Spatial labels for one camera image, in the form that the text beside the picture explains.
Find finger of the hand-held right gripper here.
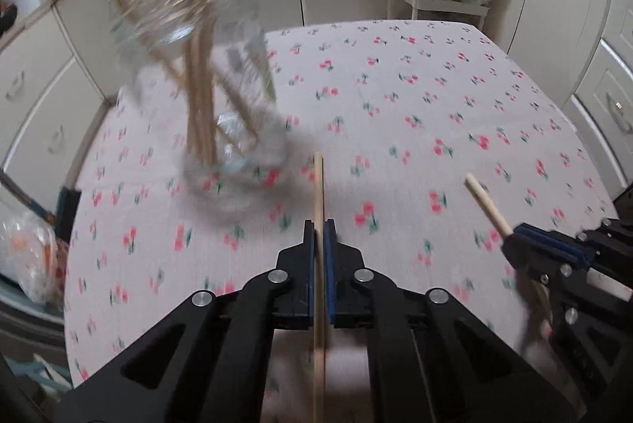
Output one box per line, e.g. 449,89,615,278
513,218,633,262
501,234,633,410

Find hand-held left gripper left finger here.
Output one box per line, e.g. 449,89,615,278
53,219,316,423

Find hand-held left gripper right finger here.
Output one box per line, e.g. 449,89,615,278
324,219,578,423

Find wooden chopstick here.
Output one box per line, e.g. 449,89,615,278
311,151,328,423
465,172,552,335

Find clear glass jar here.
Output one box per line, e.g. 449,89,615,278
103,0,296,220

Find bunch of chopsticks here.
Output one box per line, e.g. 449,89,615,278
93,0,279,168

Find cherry print tablecloth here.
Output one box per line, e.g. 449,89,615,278
62,20,622,423

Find white base cabinets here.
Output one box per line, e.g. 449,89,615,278
0,0,633,206

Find plastic bag with orange contents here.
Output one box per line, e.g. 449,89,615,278
0,200,66,306

